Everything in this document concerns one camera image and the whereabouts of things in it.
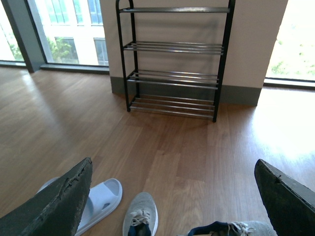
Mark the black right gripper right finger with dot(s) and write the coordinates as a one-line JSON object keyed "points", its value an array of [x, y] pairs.
{"points": [[289, 204]]}

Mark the black metal shoe rack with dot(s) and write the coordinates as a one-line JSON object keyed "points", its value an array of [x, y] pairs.
{"points": [[173, 57]]}

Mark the light blue slipper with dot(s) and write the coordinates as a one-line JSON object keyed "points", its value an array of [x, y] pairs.
{"points": [[103, 199]]}

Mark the grey knit sneaker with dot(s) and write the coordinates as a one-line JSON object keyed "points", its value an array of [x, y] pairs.
{"points": [[141, 218], [238, 228]]}

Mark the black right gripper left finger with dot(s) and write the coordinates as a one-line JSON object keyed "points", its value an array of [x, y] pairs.
{"points": [[56, 210]]}

